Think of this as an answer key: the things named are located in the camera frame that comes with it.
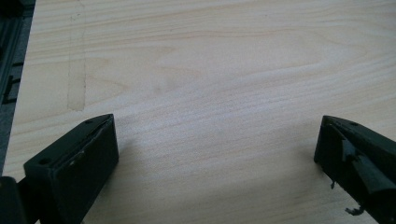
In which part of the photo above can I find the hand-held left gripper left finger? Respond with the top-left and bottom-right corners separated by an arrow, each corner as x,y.
22,113 -> 120,224

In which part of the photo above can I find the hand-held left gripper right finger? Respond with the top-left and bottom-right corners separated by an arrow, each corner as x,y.
313,115 -> 396,224

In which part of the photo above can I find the dark metal frame rail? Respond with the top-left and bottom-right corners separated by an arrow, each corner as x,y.
0,0 -> 37,106

